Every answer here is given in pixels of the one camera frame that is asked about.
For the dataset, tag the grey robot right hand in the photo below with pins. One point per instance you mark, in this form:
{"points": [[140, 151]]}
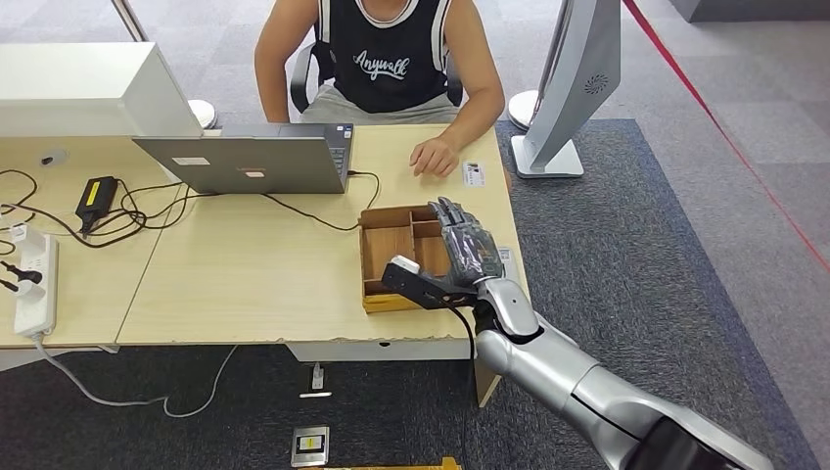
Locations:
{"points": [[470, 250]]}

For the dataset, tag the person's left hand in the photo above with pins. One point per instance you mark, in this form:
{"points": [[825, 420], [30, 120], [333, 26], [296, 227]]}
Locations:
{"points": [[434, 157]]}

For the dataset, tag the white ID card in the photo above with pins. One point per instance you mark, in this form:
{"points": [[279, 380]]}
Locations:
{"points": [[474, 174]]}

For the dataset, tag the person's right forearm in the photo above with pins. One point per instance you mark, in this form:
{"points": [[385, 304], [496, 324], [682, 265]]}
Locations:
{"points": [[272, 97]]}

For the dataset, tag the person's left forearm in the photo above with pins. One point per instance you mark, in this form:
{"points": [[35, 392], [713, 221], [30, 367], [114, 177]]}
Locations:
{"points": [[476, 123]]}

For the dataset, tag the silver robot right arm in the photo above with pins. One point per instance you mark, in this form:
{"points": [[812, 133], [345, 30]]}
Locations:
{"points": [[551, 370]]}

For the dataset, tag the white card reader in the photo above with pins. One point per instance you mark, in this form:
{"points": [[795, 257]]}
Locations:
{"points": [[509, 259]]}

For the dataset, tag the person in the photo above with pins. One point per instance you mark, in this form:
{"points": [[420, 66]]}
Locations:
{"points": [[389, 71]]}

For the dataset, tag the wooden desk organiser tray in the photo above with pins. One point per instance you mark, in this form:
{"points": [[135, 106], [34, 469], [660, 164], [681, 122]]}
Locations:
{"points": [[389, 246]]}

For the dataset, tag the stanchion with round base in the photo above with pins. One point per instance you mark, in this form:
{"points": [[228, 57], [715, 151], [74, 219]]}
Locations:
{"points": [[521, 109], [203, 113]]}

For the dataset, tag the white desk crossbeam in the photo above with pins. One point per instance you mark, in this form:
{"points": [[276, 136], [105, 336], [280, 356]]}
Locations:
{"points": [[39, 357], [382, 350]]}

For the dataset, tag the wooden desk leg panel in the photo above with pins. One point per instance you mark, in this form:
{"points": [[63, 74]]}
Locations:
{"points": [[486, 389]]}

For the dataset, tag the silver kiosk terminal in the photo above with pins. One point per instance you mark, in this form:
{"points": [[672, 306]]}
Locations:
{"points": [[570, 84]]}

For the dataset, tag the dark grey floor rug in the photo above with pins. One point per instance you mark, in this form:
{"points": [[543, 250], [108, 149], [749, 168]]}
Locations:
{"points": [[648, 214]]}

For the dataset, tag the grey laptop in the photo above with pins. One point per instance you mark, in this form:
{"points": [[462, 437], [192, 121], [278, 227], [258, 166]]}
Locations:
{"points": [[246, 162]]}

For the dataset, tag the white floor plug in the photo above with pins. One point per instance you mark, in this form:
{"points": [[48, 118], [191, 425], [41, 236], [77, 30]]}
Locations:
{"points": [[316, 379]]}

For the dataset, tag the red barrier tape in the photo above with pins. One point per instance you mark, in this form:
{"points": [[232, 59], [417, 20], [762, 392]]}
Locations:
{"points": [[651, 34]]}

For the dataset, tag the metal floor socket box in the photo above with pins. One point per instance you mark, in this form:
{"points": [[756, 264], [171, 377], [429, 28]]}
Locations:
{"points": [[310, 446]]}

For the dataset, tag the black laptop power adapter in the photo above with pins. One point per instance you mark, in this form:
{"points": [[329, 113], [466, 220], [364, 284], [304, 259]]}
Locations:
{"points": [[97, 198]]}

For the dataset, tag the dark grey furniture base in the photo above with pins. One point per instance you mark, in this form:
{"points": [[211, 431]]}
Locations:
{"points": [[752, 10]]}

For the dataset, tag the white counter box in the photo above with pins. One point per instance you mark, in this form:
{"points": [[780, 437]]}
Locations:
{"points": [[78, 84]]}

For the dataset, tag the white power strip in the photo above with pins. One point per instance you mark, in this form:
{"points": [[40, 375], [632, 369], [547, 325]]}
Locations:
{"points": [[37, 301]]}

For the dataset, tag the white plug adapter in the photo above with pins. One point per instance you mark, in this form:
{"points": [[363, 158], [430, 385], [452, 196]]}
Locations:
{"points": [[17, 231]]}

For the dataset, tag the black plug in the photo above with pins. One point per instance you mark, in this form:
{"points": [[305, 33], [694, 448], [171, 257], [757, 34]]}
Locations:
{"points": [[26, 276]]}

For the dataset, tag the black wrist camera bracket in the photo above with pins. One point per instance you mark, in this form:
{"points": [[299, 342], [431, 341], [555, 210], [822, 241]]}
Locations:
{"points": [[421, 288]]}

